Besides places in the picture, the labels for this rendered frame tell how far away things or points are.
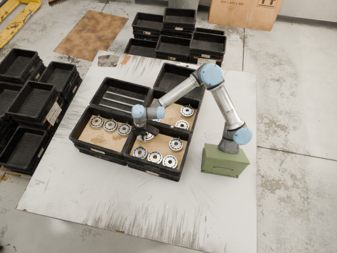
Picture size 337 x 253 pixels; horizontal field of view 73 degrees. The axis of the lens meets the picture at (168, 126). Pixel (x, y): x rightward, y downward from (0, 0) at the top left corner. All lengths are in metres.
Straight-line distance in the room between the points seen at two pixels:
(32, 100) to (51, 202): 1.18
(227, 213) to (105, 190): 0.85
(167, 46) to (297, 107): 1.80
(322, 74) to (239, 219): 2.70
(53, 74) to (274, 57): 2.97
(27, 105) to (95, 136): 1.04
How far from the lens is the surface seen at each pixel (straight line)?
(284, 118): 3.10
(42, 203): 1.83
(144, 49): 3.15
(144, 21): 3.42
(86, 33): 4.03
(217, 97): 1.35
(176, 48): 2.99
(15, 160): 2.61
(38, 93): 2.66
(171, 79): 2.00
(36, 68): 2.94
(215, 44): 2.93
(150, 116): 1.33
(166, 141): 1.65
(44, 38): 4.18
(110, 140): 1.70
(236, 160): 1.50
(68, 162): 1.86
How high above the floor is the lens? 2.29
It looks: 59 degrees down
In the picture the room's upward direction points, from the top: 1 degrees clockwise
